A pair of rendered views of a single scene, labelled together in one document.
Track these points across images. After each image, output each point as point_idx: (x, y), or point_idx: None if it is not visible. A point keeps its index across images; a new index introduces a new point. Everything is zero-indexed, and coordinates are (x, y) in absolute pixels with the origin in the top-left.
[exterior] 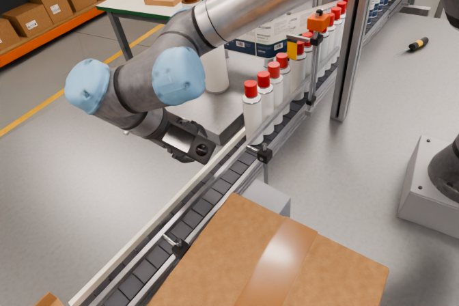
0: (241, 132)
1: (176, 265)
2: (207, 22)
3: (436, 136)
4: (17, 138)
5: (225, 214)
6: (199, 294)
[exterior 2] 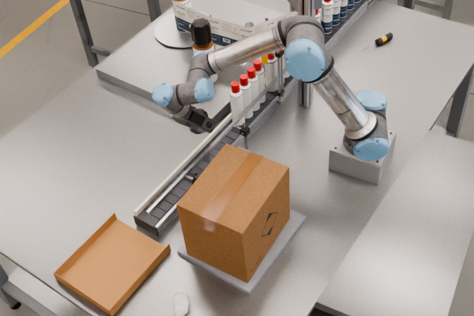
0: (228, 116)
1: None
2: (214, 63)
3: None
4: (35, 124)
5: (223, 152)
6: (214, 178)
